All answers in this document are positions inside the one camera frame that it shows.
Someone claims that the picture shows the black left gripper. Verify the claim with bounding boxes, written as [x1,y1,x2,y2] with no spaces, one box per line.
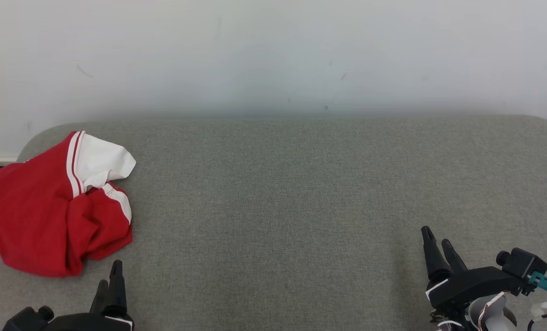
[41,260,135,331]

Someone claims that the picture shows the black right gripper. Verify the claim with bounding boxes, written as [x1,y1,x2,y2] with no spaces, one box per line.
[421,226,523,310]

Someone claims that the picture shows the red white basketball jersey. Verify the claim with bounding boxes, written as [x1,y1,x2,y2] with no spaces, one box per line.
[0,131,137,278]

